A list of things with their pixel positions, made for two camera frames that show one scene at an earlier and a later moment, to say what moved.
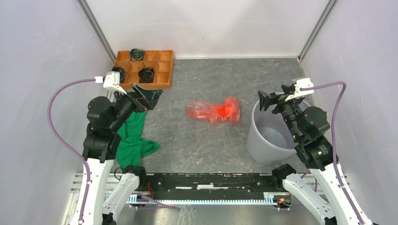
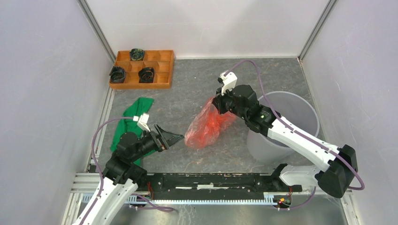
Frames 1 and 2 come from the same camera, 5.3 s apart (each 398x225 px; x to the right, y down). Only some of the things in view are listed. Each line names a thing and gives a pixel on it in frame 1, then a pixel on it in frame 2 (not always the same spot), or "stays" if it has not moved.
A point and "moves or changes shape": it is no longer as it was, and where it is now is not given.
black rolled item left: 122,73 stays
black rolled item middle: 146,75 stays
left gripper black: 147,99 to 164,139
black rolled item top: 136,54 stays
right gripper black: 265,99 to 218,100
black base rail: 208,186 stays
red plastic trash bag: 228,112 moves or changes shape
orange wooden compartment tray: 161,61 stays
